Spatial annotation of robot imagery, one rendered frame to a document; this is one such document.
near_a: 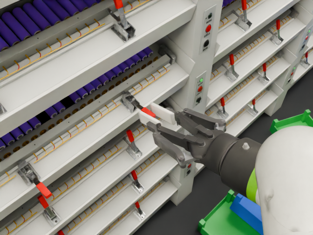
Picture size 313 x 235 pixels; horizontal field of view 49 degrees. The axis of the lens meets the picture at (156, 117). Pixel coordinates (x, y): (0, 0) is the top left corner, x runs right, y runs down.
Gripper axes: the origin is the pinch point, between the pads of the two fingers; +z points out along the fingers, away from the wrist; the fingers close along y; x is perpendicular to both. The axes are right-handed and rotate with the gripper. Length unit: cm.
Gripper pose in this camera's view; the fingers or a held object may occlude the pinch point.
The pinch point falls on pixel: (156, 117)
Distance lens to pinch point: 74.1
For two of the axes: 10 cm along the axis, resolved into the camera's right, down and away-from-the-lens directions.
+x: -1.8, -7.6, -6.3
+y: 7.1, -5.4, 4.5
